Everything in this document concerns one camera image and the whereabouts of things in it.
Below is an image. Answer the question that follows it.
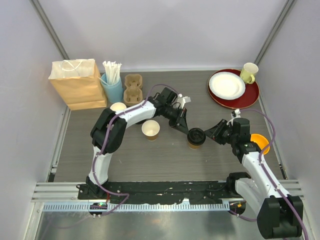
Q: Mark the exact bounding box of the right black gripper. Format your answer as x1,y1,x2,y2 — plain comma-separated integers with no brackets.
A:
204,119,238,146

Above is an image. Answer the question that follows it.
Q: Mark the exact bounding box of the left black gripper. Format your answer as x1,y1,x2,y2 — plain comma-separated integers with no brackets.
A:
163,105,189,135

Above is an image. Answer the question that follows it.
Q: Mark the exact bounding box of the black coffee cup lid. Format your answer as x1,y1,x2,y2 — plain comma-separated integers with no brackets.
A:
187,127,206,146

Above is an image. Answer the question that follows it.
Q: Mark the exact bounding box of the brown paper cup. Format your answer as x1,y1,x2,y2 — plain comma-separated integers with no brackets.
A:
141,120,160,141
188,141,203,150

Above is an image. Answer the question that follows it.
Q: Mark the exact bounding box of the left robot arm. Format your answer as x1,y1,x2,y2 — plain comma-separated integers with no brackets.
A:
85,85,191,200

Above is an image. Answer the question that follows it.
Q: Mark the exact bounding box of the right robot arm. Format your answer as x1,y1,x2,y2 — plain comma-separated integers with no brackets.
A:
204,117,306,239

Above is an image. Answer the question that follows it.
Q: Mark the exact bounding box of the stack of black lids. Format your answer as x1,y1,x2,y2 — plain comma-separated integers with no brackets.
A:
136,119,146,125

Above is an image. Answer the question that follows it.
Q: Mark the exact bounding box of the white paper plate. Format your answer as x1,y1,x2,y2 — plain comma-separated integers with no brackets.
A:
208,71,246,100

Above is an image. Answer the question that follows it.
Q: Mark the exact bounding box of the orange bowl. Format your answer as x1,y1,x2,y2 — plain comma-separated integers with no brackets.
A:
250,133,270,155

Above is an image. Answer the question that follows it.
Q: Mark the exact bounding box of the red round tray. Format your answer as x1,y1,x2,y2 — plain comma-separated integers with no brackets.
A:
207,69,260,109

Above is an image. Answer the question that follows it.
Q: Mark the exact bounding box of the cardboard cup carrier stack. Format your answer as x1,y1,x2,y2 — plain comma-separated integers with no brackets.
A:
123,74,143,107

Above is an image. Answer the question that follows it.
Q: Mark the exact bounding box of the pale yellow mug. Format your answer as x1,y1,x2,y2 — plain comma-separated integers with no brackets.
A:
240,62,259,84

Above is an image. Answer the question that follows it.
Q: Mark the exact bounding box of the stack of paper cups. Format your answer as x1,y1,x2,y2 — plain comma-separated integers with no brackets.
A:
110,102,127,112

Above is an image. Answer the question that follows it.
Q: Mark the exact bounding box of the light blue straw holder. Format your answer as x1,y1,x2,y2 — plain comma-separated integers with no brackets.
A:
100,73,124,103

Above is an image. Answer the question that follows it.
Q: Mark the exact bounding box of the brown paper bag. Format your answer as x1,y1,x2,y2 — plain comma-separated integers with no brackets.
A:
48,58,107,111

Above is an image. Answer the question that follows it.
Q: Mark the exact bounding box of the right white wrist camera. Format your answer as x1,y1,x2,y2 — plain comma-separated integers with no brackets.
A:
227,108,241,126

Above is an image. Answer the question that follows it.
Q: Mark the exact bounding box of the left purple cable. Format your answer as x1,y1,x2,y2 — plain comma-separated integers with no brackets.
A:
91,83,181,217

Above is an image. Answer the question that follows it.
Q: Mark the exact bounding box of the purple cable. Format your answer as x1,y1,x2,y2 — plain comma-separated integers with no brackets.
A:
91,83,181,217
228,107,311,240

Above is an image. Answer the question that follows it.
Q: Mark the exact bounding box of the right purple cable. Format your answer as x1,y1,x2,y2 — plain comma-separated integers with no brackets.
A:
228,107,311,240

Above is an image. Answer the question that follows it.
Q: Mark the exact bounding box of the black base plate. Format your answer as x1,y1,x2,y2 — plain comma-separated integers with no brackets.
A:
77,180,257,205

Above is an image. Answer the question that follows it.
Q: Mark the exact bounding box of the aluminium frame rail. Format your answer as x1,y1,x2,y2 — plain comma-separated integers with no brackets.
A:
31,179,306,213

